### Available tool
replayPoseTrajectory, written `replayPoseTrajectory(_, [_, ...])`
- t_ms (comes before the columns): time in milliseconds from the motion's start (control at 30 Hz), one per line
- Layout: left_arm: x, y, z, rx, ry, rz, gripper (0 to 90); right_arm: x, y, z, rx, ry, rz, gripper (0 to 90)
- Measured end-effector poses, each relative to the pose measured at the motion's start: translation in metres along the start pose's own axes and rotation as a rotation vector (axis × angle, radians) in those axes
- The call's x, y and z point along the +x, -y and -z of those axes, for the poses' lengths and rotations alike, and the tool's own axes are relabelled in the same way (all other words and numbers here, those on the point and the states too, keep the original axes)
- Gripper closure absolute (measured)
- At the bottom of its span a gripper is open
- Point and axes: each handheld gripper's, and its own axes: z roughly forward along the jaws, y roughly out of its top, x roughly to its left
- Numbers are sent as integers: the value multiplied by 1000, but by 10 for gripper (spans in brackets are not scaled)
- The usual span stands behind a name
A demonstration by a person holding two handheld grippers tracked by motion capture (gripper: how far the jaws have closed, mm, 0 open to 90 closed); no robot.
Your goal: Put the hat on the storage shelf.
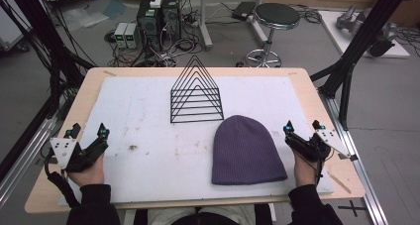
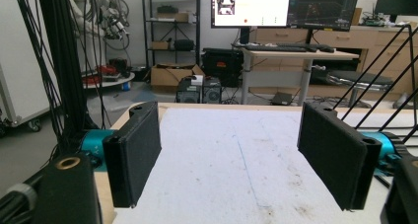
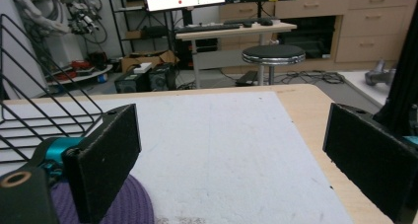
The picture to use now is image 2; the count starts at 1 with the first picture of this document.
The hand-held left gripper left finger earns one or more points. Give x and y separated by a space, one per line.
134 151

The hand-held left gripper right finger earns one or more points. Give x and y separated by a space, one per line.
332 155

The turquoise metal cylinder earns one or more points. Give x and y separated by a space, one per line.
386 148
93 141

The round white table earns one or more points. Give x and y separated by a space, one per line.
111 81

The small black floor box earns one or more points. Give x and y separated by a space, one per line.
282 99

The open cardboard box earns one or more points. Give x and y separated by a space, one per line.
167 77

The computer tower with white top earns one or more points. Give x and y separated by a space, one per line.
189 90

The white table mat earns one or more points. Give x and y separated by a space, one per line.
230 168

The grey computer tower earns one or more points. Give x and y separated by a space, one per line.
212 91

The light wooden desk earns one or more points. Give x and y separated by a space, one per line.
295 55

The black computer mouse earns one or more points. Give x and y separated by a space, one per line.
325 48

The black metal rod stand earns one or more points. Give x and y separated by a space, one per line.
413 86

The black keyboard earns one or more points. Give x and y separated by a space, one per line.
274 48

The black equipment case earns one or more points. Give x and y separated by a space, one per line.
222 64

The black metal shelf rack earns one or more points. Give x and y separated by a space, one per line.
198 26

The white cabinet on castors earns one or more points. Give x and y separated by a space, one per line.
19 69

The monitor with dark screen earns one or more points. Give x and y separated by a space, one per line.
323 7

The monitor with white screen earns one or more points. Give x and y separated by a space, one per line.
256 7

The black monitor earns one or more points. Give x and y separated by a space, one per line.
397 0

